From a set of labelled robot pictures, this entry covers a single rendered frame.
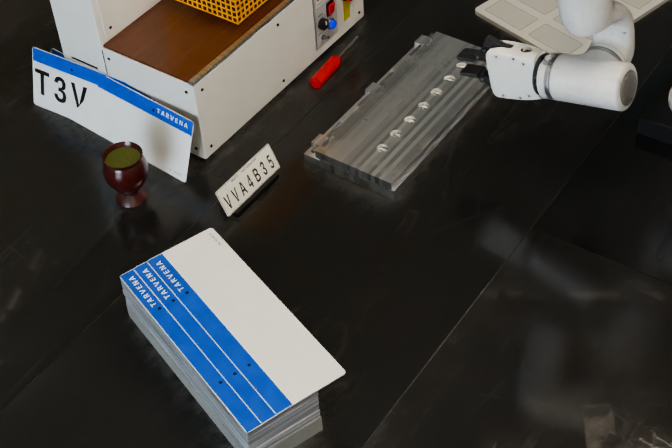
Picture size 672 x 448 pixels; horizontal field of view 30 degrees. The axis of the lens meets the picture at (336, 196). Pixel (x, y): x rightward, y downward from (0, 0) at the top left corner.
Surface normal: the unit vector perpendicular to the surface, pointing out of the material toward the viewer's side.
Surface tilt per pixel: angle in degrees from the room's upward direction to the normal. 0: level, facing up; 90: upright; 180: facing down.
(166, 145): 69
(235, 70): 90
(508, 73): 90
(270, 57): 90
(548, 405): 0
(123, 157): 0
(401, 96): 0
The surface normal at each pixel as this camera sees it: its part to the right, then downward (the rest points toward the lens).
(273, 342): -0.05, -0.72
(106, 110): -0.61, 0.27
